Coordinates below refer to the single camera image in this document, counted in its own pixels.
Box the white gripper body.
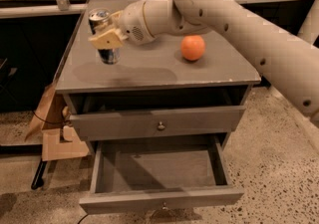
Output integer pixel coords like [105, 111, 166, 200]
[119, 0, 155, 45]

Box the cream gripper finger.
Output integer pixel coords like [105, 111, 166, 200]
[94, 10, 122, 33]
[89, 30, 128, 50]

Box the silver blue redbull can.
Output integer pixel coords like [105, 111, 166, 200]
[89, 8, 120, 65]

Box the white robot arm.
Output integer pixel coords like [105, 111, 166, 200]
[89, 0, 319, 125]

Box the grey drawer cabinet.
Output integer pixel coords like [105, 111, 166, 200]
[54, 0, 262, 216]

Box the grey upper drawer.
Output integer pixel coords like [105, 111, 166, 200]
[71, 106, 245, 141]

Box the grey open middle drawer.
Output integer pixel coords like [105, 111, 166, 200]
[80, 134, 243, 214]

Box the orange fruit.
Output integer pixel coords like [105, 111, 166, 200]
[180, 35, 205, 62]

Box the white diagonal pole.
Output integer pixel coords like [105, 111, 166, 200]
[298, 0, 319, 44]

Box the black cable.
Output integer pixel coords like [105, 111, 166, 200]
[31, 108, 72, 125]

